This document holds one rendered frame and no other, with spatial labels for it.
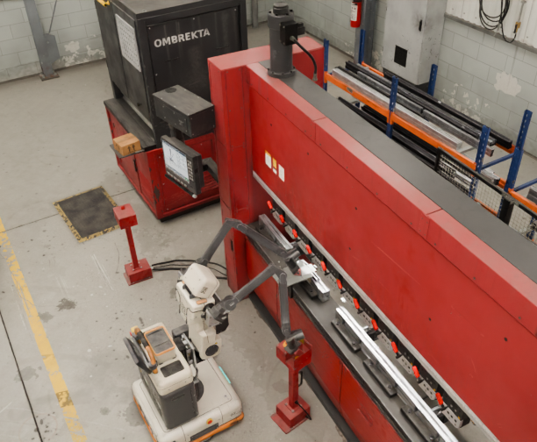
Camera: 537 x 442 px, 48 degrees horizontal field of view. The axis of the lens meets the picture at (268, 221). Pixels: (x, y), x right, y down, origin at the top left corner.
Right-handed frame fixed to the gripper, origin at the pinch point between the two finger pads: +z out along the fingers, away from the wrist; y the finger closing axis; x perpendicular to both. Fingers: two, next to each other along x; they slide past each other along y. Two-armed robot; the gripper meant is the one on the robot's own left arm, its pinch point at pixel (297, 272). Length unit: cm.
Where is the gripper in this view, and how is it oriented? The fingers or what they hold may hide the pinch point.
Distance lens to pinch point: 447.3
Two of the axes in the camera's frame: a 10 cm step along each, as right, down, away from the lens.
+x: -7.8, 6.2, -0.1
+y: -4.4, -5.4, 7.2
